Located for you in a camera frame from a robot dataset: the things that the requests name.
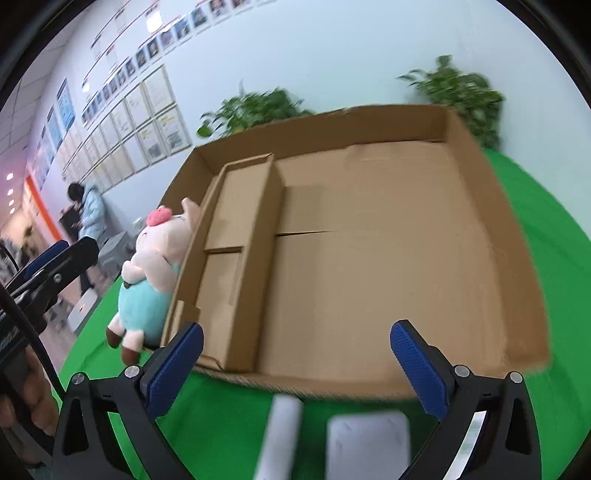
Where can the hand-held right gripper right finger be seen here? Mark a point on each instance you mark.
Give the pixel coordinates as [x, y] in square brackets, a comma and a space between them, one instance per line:
[422, 369]

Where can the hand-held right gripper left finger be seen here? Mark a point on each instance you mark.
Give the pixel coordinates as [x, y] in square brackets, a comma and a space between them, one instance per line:
[178, 364]

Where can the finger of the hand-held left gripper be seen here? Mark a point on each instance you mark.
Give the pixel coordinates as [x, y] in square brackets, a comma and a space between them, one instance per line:
[74, 263]
[46, 257]

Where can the white green-trimmed medicine box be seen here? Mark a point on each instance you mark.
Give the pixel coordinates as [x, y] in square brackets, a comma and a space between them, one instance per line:
[475, 431]

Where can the white rectangular device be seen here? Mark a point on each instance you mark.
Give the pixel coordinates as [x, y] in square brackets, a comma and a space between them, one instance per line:
[367, 447]

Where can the white cylindrical bottle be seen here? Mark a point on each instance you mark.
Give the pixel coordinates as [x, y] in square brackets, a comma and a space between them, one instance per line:
[279, 438]

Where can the brown cardboard box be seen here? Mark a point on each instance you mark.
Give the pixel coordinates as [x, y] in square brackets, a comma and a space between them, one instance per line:
[369, 254]

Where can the person's left hand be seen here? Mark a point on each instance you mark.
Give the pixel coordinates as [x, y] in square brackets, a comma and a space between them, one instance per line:
[39, 397]

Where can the grey stool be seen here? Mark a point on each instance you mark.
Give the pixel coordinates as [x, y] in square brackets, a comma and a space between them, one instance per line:
[115, 251]

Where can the white floor box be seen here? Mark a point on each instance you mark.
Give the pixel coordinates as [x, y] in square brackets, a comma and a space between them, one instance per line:
[83, 309]

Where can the pink pig plush toy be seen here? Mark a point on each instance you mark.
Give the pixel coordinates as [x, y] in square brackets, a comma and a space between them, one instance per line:
[152, 258]

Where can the leafy green plant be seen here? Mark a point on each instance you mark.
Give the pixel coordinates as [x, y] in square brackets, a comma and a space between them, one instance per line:
[258, 110]

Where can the row of portrait photos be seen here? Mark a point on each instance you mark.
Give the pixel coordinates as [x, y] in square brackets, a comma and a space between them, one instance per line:
[161, 39]

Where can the potted green plant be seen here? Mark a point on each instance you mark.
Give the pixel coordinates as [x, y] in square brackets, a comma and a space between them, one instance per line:
[461, 97]

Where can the blue wall posters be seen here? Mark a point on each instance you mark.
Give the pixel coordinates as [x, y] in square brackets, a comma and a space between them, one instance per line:
[62, 110]

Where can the wall of framed certificates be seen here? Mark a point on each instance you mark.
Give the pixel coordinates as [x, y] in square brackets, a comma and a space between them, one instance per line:
[138, 124]

